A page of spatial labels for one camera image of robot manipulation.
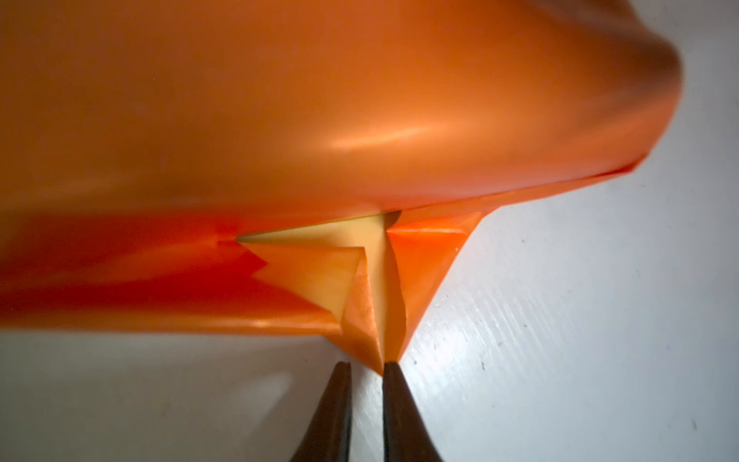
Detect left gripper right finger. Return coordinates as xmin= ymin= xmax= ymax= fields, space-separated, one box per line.
xmin=382 ymin=362 xmax=442 ymax=462

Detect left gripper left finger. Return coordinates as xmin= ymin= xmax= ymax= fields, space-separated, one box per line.
xmin=290 ymin=362 xmax=352 ymax=462

